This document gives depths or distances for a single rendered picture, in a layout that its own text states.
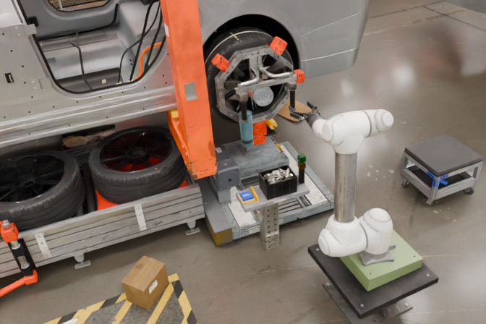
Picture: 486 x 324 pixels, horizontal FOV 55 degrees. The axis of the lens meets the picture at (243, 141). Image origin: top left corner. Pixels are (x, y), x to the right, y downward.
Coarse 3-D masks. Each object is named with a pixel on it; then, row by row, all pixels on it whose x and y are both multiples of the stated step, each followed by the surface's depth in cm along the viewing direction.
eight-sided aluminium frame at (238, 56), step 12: (252, 48) 304; (264, 48) 302; (240, 60) 300; (228, 72) 303; (216, 84) 305; (216, 96) 314; (288, 96) 328; (228, 108) 321; (276, 108) 330; (252, 120) 328; (264, 120) 332
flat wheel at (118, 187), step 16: (128, 128) 349; (144, 128) 347; (160, 128) 346; (112, 144) 337; (128, 144) 335; (144, 144) 351; (160, 144) 346; (96, 160) 317; (112, 160) 321; (128, 160) 319; (144, 160) 318; (176, 160) 313; (96, 176) 307; (112, 176) 300; (128, 176) 300; (144, 176) 299; (160, 176) 305; (176, 176) 317; (112, 192) 306; (128, 192) 303; (144, 192) 305; (160, 192) 311
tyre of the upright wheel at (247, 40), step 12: (228, 36) 313; (240, 36) 307; (252, 36) 306; (264, 36) 309; (216, 48) 310; (228, 48) 303; (240, 48) 305; (204, 60) 317; (228, 60) 306; (288, 60) 323; (216, 72) 308; (216, 108) 322; (228, 120) 331
